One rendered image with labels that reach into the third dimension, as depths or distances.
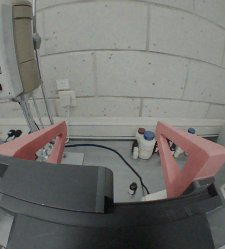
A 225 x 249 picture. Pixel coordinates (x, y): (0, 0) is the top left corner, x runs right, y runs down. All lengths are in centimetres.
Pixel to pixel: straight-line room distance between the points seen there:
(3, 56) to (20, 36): 6
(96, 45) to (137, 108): 37
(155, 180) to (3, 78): 60
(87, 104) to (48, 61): 29
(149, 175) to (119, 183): 13
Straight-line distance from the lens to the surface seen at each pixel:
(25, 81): 31
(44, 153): 45
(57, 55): 63
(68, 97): 63
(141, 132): 62
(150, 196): 44
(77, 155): 64
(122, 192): 53
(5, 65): 28
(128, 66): 59
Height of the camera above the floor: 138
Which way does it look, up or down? 36 degrees down
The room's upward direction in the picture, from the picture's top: straight up
